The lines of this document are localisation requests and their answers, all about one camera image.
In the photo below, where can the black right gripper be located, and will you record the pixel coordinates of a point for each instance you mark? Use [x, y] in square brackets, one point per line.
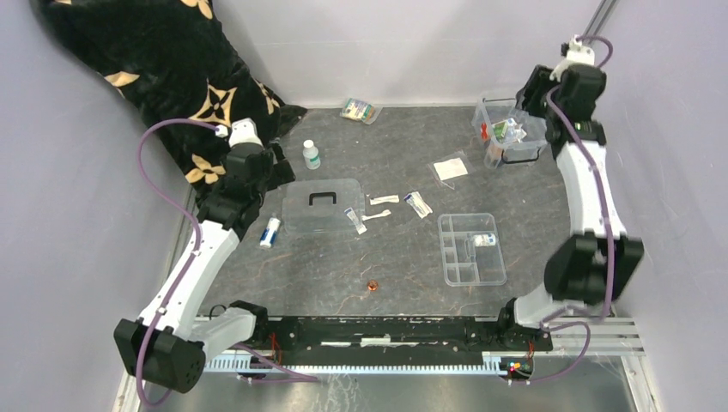
[538, 80]

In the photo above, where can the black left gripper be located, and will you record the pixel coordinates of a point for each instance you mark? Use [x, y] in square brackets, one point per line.
[280, 172]

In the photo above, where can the white bottle green label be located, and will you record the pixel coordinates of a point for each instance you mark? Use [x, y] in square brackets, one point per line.
[311, 155]

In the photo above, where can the clear plastic storage box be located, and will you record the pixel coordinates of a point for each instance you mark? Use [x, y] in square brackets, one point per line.
[490, 111]

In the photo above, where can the brown medicine bottle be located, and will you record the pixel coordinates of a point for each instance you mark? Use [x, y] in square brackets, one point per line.
[493, 156]

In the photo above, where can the blue white bandage roll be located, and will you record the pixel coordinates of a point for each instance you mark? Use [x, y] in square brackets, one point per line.
[268, 237]

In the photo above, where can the teal item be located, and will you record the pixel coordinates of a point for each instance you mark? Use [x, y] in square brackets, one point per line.
[508, 131]

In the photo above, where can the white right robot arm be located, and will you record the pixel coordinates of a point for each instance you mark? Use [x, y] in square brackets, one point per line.
[591, 268]

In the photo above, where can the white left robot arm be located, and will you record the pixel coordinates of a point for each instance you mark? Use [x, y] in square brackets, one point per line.
[164, 345]

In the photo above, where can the colourful bandage packet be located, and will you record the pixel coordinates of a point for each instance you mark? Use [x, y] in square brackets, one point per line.
[360, 111]

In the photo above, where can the white blue wipe sachet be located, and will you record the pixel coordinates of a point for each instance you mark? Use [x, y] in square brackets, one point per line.
[356, 220]

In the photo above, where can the gauze pad in clear bag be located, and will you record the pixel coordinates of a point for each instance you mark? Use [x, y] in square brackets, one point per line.
[447, 170]

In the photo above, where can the white plaster strip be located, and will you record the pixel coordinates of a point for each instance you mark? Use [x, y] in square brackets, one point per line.
[384, 199]

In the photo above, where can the black floral plush blanket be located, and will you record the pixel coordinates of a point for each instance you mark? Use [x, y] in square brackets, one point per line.
[172, 61]

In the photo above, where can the clear compartment organizer tray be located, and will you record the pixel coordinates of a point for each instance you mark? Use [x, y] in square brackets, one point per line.
[463, 264]

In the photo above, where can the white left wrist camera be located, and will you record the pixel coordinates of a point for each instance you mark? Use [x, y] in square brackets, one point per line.
[244, 131]

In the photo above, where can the clear box lid black handle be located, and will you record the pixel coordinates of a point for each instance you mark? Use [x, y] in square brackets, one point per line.
[322, 206]

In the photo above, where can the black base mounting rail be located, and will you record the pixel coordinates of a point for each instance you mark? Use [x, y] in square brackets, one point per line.
[392, 341]

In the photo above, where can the white slotted cable duct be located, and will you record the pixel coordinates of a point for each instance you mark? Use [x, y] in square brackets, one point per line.
[241, 362]

